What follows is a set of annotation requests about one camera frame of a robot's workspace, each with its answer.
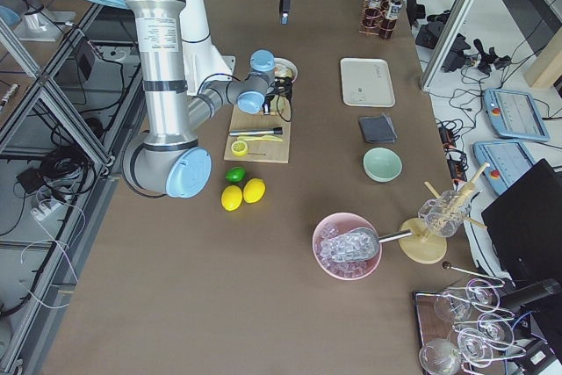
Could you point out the wine glass rack tray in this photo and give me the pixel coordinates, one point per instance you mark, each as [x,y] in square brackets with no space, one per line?
[464,329]

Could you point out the yellow lemon near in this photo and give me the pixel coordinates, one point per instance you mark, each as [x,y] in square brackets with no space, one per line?
[231,198]

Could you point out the grey folded cloth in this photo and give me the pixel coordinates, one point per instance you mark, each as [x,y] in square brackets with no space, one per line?
[377,129]

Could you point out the half lemon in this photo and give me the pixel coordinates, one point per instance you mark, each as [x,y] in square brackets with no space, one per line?
[239,148]

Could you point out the tea bottle three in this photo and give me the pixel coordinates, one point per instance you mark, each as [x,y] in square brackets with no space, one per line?
[392,16]

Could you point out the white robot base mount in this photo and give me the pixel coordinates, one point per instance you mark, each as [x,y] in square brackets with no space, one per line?
[202,59]

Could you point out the yellow peeler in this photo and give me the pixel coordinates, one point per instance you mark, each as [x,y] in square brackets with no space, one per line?
[266,137]

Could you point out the glass mug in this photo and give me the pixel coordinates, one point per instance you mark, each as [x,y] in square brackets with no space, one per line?
[444,215]

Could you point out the steel muddler black tip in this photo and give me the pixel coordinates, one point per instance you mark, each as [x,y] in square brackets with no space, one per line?
[252,132]

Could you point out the metal ice scoop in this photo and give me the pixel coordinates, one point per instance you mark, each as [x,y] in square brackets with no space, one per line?
[359,244]

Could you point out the blue teach pendant near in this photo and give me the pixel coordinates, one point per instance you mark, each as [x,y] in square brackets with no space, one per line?
[508,159]

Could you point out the blue teach pendant far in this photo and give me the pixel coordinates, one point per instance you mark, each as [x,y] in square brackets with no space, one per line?
[514,114]

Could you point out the wooden mug tree stand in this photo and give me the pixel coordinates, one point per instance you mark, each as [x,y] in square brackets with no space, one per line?
[425,247]

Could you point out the bread slice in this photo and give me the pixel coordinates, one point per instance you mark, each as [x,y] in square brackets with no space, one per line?
[279,105]

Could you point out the yellow lemon far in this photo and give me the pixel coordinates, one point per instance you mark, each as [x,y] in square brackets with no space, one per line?
[254,190]

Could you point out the pink bowl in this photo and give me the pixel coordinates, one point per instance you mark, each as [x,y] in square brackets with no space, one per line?
[345,222]

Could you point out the black laptop monitor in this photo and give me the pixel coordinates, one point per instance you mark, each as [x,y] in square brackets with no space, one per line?
[524,225]

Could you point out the aluminium frame post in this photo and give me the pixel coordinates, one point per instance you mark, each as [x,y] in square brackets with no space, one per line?
[457,17]

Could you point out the clear ice cubes pile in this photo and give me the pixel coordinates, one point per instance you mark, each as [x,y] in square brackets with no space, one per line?
[344,270]

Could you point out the copper wire bottle rack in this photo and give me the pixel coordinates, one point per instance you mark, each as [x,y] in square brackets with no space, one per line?
[375,26]

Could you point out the wooden cutting board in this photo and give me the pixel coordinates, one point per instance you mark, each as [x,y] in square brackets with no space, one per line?
[259,151]

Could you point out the cream rabbit tray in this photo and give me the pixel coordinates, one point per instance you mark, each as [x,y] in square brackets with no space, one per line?
[366,83]

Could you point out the green bowl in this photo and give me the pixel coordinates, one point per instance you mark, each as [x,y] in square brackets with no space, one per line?
[382,164]

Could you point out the white oval plate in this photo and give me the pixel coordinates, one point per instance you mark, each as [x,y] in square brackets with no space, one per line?
[285,70]

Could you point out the green lime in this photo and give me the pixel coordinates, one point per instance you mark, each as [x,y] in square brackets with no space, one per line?
[235,174]

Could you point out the blue teach pendant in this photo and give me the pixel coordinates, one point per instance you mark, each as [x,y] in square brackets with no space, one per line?
[508,159]
[514,114]

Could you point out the bar spoon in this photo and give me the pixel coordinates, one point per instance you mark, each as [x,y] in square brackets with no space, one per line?
[446,265]

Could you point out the yellow lemon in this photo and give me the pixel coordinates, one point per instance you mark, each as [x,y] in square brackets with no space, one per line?
[231,198]
[254,190]

